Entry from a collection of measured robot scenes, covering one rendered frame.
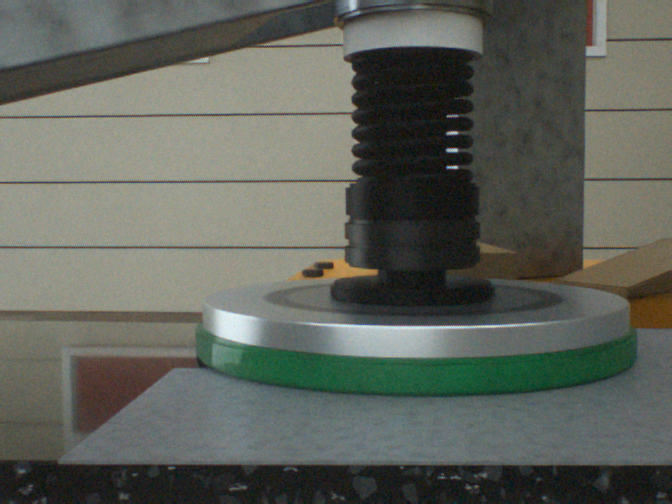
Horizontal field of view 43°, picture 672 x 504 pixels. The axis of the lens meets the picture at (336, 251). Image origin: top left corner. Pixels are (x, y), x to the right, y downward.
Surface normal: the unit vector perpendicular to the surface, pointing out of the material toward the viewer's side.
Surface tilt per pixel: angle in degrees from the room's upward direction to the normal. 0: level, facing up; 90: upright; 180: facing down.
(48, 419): 0
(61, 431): 0
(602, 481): 45
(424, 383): 90
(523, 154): 90
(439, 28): 90
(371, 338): 90
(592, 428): 0
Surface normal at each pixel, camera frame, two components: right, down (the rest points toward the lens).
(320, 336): -0.40, 0.06
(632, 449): 0.00, -1.00
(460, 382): 0.07, 0.07
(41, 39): 0.36, 0.06
